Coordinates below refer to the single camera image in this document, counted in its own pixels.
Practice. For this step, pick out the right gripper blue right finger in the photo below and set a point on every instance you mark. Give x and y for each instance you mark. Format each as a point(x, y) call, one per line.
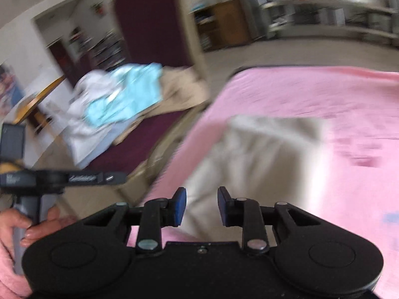
point(246, 214)

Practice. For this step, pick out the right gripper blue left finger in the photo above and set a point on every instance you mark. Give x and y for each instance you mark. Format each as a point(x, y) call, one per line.
point(157, 214)

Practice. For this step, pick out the beige garment with navy trim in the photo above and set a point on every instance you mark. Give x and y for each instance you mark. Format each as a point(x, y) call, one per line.
point(268, 159)

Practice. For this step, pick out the person's left hand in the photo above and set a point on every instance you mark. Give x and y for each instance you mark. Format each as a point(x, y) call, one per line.
point(12, 219)

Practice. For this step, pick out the white cloth on chair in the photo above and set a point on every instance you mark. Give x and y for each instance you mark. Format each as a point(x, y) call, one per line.
point(88, 133)

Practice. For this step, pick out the light blue cloth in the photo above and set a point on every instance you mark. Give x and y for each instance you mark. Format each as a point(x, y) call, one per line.
point(137, 88)

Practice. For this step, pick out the tan cloth on chair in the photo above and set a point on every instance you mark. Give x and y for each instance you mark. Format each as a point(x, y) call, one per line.
point(182, 89)

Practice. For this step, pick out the pink dog-print towel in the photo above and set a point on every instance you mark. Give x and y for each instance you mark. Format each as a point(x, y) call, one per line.
point(361, 108)

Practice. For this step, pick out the left grey tower speaker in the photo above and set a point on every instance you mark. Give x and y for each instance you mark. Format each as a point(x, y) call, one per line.
point(255, 17)

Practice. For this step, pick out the brown wooden cabinet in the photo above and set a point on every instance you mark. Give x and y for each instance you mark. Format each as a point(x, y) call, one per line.
point(222, 25)

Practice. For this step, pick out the maroon banquet chair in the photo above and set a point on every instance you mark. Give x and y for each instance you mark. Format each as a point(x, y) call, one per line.
point(155, 31)

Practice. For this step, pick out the metal tv stand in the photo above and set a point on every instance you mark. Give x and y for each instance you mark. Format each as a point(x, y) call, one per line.
point(347, 19)

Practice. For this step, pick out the silver box on stand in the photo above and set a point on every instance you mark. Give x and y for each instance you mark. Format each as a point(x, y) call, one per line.
point(332, 17)

